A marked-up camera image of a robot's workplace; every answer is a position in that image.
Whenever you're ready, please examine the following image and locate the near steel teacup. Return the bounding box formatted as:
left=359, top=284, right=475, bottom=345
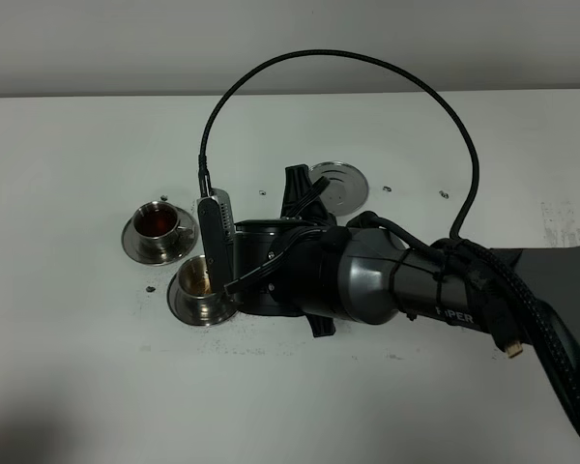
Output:
left=177, top=255, right=215, bottom=298

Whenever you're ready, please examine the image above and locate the far steel teacup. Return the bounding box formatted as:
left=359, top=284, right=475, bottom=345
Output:
left=131, top=201, right=194, bottom=250

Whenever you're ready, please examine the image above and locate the near steel saucer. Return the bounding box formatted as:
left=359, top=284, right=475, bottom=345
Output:
left=166, top=273, right=238, bottom=327

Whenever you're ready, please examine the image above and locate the black braided cable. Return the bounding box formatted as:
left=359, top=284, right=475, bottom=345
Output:
left=195, top=47, right=580, bottom=464

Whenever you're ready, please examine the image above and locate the far steel saucer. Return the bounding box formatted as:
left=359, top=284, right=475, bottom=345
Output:
left=121, top=207, right=198, bottom=266

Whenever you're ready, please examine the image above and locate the teapot steel saucer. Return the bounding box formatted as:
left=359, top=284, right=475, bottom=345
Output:
left=309, top=161, right=369, bottom=217

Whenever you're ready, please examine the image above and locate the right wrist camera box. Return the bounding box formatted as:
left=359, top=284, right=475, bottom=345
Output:
left=197, top=188, right=235, bottom=293

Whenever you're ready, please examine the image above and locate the steel teacup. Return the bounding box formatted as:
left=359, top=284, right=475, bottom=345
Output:
left=131, top=201, right=194, bottom=250
left=177, top=255, right=215, bottom=298

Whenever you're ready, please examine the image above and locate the right robot arm black grey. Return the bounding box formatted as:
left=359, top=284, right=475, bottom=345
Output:
left=227, top=166, right=580, bottom=401

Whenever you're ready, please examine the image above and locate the right gripper black plate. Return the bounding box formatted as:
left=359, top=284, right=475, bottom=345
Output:
left=231, top=164, right=337, bottom=338

